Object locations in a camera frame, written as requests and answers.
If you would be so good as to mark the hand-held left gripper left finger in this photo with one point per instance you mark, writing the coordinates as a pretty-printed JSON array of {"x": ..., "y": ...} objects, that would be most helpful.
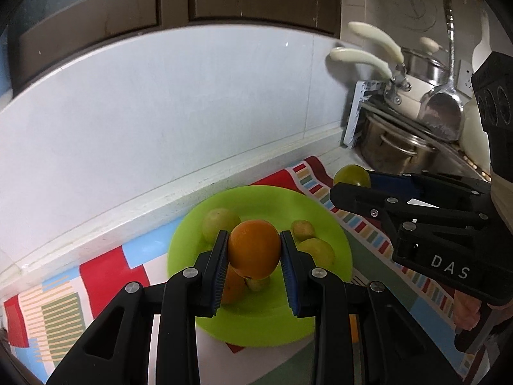
[{"x": 218, "y": 272}]

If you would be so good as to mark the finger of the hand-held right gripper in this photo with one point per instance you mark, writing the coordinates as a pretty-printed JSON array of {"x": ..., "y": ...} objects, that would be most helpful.
[
  {"x": 360, "y": 198},
  {"x": 396, "y": 184}
]

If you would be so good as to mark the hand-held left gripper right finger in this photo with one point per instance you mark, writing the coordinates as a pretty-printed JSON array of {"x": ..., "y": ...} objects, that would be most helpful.
[{"x": 289, "y": 272}]

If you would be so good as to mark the orange tangerine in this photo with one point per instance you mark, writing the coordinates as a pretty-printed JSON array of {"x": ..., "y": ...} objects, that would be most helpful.
[
  {"x": 254, "y": 250},
  {"x": 234, "y": 288}
]

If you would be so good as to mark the green lime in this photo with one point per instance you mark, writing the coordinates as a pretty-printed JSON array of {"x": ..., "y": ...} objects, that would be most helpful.
[{"x": 352, "y": 175}]

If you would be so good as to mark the yellow-green round fruit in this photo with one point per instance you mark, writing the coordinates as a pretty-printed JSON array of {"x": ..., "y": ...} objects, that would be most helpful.
[{"x": 318, "y": 252}]

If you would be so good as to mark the brown kiwi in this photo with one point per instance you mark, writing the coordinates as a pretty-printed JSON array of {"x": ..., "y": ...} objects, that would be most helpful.
[{"x": 302, "y": 229}]

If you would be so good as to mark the large green apple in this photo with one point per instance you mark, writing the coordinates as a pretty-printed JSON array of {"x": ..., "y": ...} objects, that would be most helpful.
[{"x": 218, "y": 224}]

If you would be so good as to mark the green plate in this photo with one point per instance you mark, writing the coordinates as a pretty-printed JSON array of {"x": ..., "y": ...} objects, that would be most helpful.
[{"x": 260, "y": 321}]

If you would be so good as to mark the person's right hand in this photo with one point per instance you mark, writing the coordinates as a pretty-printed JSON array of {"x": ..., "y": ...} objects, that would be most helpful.
[{"x": 467, "y": 313}]

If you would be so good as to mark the large steel pot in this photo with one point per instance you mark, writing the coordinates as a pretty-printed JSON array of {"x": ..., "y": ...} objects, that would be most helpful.
[{"x": 394, "y": 146}]

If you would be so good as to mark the white pot shelf rack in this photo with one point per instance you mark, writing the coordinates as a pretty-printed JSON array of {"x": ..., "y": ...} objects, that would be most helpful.
[{"x": 354, "y": 116}]

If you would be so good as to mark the metal ladle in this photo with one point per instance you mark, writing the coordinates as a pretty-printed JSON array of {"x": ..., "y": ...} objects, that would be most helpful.
[{"x": 441, "y": 114}]

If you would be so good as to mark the white ceramic jar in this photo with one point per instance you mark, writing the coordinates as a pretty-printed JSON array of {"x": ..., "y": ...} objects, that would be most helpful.
[{"x": 475, "y": 132}]

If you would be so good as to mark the colourful patterned cloth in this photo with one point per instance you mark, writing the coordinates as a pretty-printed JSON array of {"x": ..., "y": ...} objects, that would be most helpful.
[{"x": 100, "y": 272}]

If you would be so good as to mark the steel pot with lid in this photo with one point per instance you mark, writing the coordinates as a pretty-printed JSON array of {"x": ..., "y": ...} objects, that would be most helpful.
[{"x": 429, "y": 66}]

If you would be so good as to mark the white rice paddle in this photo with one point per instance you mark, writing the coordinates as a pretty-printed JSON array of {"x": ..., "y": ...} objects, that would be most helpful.
[{"x": 481, "y": 48}]

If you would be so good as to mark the white wall outlet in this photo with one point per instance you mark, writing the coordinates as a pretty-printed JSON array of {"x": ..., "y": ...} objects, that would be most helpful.
[{"x": 465, "y": 78}]

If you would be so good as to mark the dark brown window frame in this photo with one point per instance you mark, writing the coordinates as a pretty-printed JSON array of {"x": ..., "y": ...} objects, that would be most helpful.
[{"x": 120, "y": 8}]

